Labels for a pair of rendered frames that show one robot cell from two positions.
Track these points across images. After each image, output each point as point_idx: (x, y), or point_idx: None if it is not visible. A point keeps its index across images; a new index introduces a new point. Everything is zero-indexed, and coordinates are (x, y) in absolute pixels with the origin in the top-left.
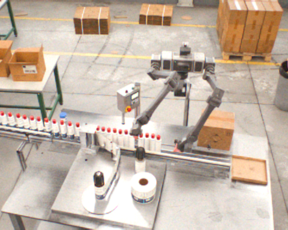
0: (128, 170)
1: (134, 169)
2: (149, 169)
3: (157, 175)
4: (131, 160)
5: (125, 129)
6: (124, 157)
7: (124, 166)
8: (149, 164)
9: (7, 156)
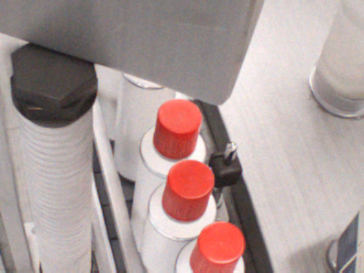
0: None
1: (339, 132)
2: (277, 52)
3: (289, 6)
4: (279, 186)
5: (180, 188)
6: (278, 244)
7: (351, 202)
8: (243, 66)
9: None
